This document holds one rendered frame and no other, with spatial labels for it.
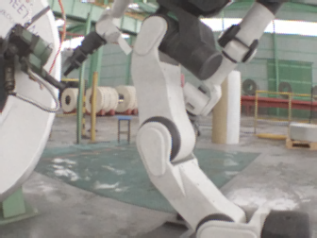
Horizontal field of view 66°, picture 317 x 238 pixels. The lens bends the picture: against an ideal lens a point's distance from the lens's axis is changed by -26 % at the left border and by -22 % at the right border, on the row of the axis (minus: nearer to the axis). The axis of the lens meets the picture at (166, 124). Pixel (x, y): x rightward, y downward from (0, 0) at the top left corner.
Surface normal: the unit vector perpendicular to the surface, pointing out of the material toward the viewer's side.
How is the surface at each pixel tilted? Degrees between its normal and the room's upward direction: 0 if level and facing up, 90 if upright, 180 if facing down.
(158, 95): 90
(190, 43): 90
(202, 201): 90
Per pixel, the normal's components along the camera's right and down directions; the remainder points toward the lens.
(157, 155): -0.47, 0.04
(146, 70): -0.32, 0.45
